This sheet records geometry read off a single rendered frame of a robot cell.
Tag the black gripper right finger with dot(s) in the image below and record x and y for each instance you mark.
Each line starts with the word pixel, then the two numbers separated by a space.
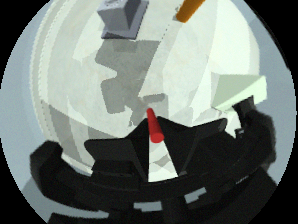
pixel 181 141

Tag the red peg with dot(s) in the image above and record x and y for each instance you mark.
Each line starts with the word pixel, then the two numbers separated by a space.
pixel 154 127

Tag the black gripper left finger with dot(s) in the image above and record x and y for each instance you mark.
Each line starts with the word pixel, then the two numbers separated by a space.
pixel 134 147

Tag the orange cylinder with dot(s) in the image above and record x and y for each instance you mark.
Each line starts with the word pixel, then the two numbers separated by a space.
pixel 187 9

